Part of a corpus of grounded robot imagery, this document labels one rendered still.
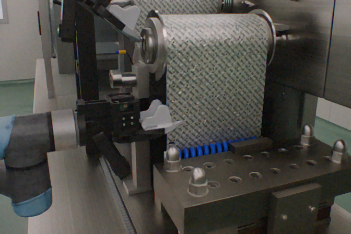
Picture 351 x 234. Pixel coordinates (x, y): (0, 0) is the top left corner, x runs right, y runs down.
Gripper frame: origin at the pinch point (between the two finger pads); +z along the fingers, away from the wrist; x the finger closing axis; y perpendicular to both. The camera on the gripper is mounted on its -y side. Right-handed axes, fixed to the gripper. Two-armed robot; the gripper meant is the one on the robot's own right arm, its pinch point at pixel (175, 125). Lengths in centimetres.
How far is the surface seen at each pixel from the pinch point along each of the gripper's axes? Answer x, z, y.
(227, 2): 28.3, 27.5, 24.7
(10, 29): 556, -77, -18
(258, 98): -0.2, 20.2, 3.6
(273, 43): -1.0, 22.5, 16.3
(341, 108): 187, 263, -84
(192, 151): -3.2, 2.5, -5.1
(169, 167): -8.1, -4.5, -5.1
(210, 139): -0.2, 8.1, -4.5
